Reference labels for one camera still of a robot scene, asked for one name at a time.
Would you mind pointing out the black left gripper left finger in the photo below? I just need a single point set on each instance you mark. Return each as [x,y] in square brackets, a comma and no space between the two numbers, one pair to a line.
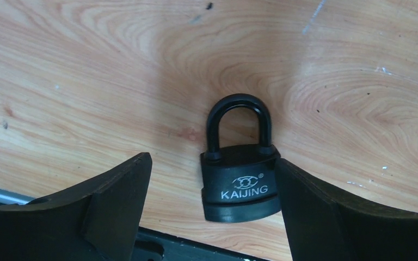
[96,219]

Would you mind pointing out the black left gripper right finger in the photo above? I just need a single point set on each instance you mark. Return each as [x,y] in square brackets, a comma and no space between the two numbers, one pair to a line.
[325,222]

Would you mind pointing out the black padlock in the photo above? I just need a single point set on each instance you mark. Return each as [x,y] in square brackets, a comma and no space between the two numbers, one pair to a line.
[239,181]

